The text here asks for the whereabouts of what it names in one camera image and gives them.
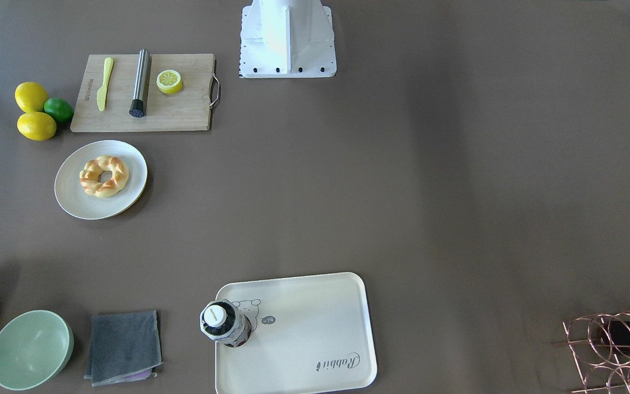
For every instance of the glazed twisted donut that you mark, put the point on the glazed twisted donut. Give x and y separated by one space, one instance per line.
104 176

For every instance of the white round plate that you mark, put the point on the white round plate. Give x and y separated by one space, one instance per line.
74 201

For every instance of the cream rabbit tray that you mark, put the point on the cream rabbit tray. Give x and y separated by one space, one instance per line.
311 334

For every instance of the wooden cutting board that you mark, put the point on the wooden cutting board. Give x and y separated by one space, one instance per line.
188 110

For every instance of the dark tea bottle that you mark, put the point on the dark tea bottle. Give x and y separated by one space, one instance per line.
225 324

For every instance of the halved lemon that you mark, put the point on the halved lemon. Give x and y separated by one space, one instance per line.
169 81

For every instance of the grey folded cloth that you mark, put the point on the grey folded cloth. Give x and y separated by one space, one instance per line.
123 347

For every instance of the yellow plastic knife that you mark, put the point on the yellow plastic knife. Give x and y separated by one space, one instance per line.
101 97

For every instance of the green lime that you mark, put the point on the green lime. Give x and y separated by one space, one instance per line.
60 110

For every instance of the lower yellow lemon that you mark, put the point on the lower yellow lemon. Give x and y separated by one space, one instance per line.
37 126

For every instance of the yellow lemon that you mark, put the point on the yellow lemon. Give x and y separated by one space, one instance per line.
37 126
31 97

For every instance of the upper yellow lemon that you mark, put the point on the upper yellow lemon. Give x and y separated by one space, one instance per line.
31 97

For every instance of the green bowl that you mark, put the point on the green bowl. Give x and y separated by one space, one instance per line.
34 348

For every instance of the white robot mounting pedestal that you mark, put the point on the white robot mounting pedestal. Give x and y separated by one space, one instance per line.
287 39

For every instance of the copper wire bottle rack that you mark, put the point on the copper wire bottle rack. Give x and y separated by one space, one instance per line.
600 347

